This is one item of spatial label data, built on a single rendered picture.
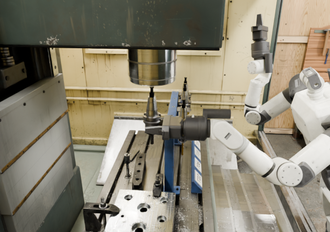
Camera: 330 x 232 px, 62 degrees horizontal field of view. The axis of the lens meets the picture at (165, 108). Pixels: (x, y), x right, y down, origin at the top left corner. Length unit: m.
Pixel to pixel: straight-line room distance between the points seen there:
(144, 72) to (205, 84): 1.17
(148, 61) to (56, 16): 0.28
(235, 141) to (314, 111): 0.39
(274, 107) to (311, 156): 0.52
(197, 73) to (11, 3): 1.34
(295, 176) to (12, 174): 0.90
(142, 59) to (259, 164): 0.51
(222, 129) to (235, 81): 1.09
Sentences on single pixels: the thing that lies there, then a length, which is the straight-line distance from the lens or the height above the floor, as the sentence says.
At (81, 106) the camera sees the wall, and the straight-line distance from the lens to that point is 2.19.
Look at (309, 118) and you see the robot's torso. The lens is 1.21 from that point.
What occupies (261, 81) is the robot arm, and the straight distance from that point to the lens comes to 1.53.
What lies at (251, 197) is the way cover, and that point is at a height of 0.73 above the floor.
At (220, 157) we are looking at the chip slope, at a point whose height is 0.73.
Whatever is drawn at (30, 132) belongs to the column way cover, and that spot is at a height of 1.28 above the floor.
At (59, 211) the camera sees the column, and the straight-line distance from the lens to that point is 1.43.
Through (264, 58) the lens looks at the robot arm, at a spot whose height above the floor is 1.44.
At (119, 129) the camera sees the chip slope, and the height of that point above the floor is 0.81.
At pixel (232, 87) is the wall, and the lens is 1.99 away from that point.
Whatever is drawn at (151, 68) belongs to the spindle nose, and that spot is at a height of 1.53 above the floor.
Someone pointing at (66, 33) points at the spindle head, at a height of 1.63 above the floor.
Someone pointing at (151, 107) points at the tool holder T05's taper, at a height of 1.38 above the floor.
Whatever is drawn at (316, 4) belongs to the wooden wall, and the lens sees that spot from 3.69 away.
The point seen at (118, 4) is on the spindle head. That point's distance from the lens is 0.77.
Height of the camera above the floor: 1.72
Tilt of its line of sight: 22 degrees down
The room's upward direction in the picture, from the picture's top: straight up
